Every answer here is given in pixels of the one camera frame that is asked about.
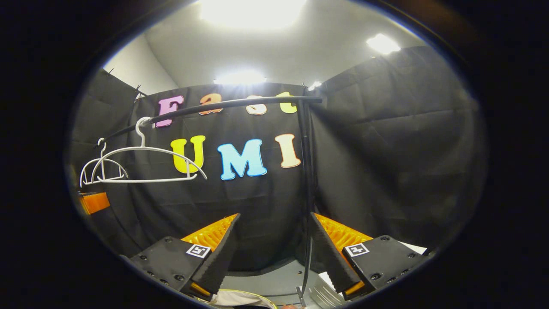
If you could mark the white plastic hanger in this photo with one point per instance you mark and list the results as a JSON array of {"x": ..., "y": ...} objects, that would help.
[
  {"x": 103, "y": 154},
  {"x": 142, "y": 141}
]

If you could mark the black backdrop cloth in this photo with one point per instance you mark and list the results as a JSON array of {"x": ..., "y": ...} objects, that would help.
[{"x": 386, "y": 150}]

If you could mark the large ceiling light panel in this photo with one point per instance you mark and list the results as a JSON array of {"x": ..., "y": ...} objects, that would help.
[{"x": 253, "y": 13}]

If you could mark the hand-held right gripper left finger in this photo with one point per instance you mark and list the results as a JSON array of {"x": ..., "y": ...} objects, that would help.
[{"x": 223, "y": 257}]

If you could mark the black clothes rack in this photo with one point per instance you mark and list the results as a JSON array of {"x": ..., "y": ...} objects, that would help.
[{"x": 306, "y": 171}]

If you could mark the beige laundry hamper yellow rim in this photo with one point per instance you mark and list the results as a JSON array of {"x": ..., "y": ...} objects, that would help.
[{"x": 240, "y": 301}]

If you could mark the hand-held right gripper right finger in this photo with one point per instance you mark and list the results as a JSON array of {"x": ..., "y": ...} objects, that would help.
[{"x": 330, "y": 257}]

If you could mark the white ribbed cabinet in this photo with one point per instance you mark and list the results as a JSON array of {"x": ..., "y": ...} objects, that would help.
[{"x": 326, "y": 296}]

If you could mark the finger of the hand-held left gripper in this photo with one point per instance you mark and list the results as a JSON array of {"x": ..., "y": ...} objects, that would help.
[{"x": 94, "y": 202}]

